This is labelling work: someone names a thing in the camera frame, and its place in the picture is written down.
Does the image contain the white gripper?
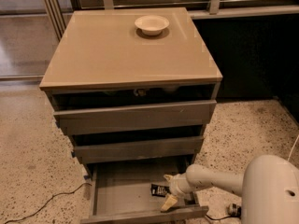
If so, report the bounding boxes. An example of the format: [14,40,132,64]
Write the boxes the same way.
[161,174,192,212]

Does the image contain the black rxbar chocolate bar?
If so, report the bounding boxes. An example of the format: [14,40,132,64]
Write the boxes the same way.
[150,184,169,197]

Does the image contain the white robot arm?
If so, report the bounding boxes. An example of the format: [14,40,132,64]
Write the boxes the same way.
[161,155,299,224]

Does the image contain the middle grey drawer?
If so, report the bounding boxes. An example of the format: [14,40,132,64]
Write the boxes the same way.
[74,136,204,164]

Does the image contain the bottom grey open drawer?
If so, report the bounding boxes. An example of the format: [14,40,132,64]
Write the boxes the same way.
[80,157,208,224]

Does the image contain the grey drawer cabinet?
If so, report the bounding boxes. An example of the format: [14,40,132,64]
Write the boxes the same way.
[39,7,223,224]

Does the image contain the top grey drawer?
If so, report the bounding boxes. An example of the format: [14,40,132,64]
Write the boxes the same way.
[54,100,216,135]

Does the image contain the black power strip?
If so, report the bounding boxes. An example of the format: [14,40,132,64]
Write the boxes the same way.
[227,203,241,217]

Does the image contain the white ceramic bowl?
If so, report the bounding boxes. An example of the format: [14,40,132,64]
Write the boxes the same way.
[135,15,169,36]

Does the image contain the white power cable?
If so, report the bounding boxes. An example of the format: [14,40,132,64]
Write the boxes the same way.
[287,133,299,162]

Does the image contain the black floor cable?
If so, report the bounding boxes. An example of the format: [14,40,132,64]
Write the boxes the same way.
[3,181,92,224]

